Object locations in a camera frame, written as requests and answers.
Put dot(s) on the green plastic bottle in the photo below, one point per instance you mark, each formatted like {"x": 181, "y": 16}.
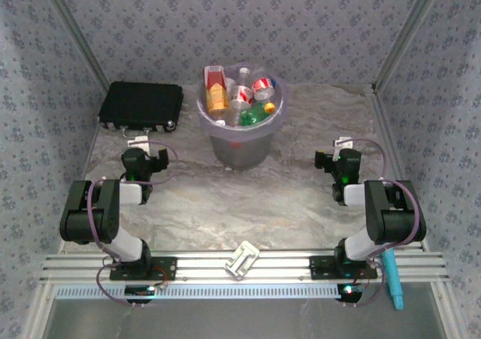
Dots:
{"x": 253, "y": 115}

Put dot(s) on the turquoise pen-shaped tool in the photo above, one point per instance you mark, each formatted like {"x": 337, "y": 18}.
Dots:
{"x": 392, "y": 279}

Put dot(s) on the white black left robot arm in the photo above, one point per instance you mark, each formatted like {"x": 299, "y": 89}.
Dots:
{"x": 90, "y": 215}

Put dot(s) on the clear bottle white cap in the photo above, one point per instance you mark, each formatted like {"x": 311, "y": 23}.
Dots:
{"x": 221, "y": 123}

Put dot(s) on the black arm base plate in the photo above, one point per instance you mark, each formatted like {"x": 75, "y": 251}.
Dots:
{"x": 319, "y": 267}
{"x": 165, "y": 269}

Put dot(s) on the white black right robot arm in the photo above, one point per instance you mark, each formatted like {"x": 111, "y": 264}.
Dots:
{"x": 394, "y": 218}

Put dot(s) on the clear bottle red white label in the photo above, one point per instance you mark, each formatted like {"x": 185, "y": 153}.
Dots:
{"x": 265, "y": 88}
{"x": 240, "y": 92}

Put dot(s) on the aluminium corner post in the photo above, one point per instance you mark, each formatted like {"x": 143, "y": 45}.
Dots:
{"x": 78, "y": 34}
{"x": 412, "y": 23}

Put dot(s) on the orange juice bottle red label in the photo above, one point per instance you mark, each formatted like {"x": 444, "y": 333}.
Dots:
{"x": 217, "y": 98}

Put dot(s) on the white plastic bracket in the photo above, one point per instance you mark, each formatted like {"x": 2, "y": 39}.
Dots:
{"x": 242, "y": 260}

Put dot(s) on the translucent purple plastic bin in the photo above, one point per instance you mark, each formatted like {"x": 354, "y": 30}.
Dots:
{"x": 240, "y": 151}

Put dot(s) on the aluminium side rail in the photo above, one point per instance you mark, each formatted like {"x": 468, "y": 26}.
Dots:
{"x": 387, "y": 128}
{"x": 88, "y": 158}

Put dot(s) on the aluminium mounting rail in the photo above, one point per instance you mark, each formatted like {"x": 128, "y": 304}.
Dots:
{"x": 282, "y": 265}

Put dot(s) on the black hard case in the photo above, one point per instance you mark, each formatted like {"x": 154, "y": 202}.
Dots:
{"x": 141, "y": 104}

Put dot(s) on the small black circuit board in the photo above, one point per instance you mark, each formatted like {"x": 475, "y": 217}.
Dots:
{"x": 349, "y": 292}
{"x": 139, "y": 292}

